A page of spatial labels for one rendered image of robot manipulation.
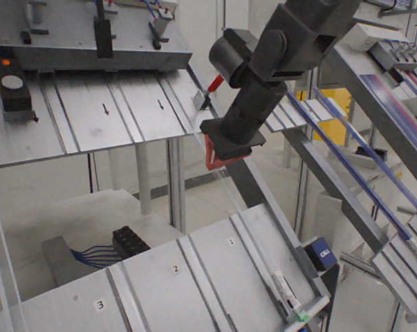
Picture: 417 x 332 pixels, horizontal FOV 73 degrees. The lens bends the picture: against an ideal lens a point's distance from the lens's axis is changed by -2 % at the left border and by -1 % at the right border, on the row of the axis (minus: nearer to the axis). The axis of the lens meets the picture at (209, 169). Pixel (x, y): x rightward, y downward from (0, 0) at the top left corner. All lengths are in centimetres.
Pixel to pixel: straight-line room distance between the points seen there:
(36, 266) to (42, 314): 49
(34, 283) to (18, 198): 150
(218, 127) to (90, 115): 22
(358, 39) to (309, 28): 116
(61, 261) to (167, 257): 40
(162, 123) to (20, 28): 26
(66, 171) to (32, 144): 180
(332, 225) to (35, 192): 195
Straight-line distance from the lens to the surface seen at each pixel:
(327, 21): 36
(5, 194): 227
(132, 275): 42
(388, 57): 159
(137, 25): 64
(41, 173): 226
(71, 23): 59
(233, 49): 44
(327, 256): 56
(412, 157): 124
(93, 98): 55
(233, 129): 43
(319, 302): 55
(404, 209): 208
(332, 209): 75
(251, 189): 58
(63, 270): 77
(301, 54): 36
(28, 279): 86
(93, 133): 50
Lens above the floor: 110
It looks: 19 degrees down
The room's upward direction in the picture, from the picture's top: straight up
